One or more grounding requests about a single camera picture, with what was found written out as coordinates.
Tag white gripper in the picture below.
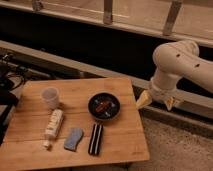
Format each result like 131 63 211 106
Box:
136 77 178 111

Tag black white striped eraser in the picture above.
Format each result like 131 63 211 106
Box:
88 124 103 156

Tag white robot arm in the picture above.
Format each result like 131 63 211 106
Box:
136 40 213 110

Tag black round bowl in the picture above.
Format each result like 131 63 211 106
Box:
88 93 120 121

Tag red item in bowl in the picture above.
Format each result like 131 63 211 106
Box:
95 101 110 112

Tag blue sponge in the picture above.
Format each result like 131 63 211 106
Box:
64 128 84 151

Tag white tube bottle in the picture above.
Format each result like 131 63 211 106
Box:
43 109 63 150

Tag translucent plastic cup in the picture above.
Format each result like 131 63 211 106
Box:
41 87 59 109

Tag metal window frame rail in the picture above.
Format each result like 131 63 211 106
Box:
0 0 213 48

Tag black equipment with cables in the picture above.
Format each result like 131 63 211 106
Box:
0 53 25 145

